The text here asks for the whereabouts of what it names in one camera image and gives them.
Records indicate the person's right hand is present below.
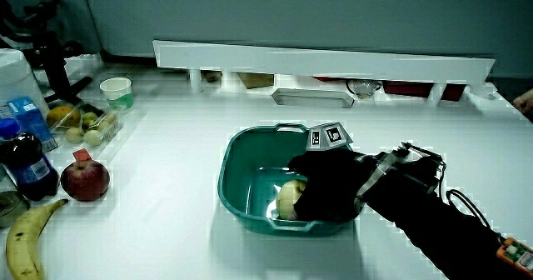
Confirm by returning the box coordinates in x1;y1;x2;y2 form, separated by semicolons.
286;121;368;223

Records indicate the pale peeled fruit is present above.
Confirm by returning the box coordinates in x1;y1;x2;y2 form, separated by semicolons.
275;178;308;221

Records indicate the teal plastic basin plate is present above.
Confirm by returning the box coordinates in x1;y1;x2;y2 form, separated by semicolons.
217;122;367;237

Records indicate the person's right forearm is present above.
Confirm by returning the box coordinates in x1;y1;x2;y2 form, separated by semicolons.
356;141;533;280

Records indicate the grey metal tray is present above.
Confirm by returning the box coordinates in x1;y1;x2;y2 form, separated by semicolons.
271;87;356;109

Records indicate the clear glass cup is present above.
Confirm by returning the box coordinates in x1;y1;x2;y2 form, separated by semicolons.
346;78;382;100

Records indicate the large red box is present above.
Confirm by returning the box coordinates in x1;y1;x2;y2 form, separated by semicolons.
381;80;434;99

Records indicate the white shelf riser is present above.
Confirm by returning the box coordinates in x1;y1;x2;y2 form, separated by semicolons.
152;39;496;107

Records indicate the orange circuit board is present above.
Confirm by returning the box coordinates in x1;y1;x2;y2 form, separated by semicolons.
495;237;533;278

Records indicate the clear plastic fruit container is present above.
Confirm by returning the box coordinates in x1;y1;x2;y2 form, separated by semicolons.
45;100;126;150

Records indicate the white green paper cup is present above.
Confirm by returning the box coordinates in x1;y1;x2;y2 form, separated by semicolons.
99;77;135;111

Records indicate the red apple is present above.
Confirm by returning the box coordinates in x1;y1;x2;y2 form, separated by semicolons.
60;158;111;203

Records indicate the red tag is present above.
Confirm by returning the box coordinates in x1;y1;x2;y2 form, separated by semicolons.
72;147;92;163

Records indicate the orange mango fruit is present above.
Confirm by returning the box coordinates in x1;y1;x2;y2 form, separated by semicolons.
46;105;82;128

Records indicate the dark cola bottle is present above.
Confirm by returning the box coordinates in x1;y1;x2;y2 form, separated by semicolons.
0;117;60;202

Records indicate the blue drink carton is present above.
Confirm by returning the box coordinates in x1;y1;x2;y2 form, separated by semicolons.
6;96;59;153

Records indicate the yellow banana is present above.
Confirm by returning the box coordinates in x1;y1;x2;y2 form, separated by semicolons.
5;197;70;280

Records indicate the white plastic bucket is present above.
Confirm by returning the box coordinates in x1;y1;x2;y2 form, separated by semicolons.
0;48;50;118

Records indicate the black cable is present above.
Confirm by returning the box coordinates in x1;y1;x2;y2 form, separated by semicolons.
445;187;506;240

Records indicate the black camera stand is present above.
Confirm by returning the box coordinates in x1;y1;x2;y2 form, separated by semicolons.
0;0;93;105

